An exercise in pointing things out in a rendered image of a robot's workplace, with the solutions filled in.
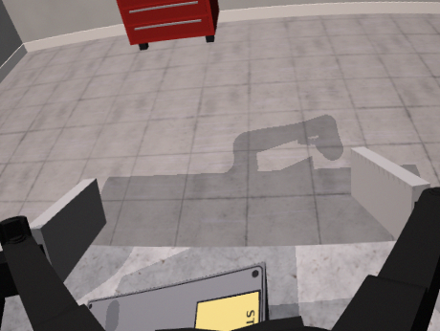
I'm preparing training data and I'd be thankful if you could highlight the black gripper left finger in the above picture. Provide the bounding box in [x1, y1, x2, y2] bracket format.
[0, 178, 106, 331]

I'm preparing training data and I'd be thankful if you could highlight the grey control console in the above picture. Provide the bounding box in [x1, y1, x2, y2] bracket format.
[87, 262, 269, 331]

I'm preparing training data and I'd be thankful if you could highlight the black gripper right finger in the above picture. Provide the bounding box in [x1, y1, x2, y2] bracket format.
[331, 146, 440, 331]

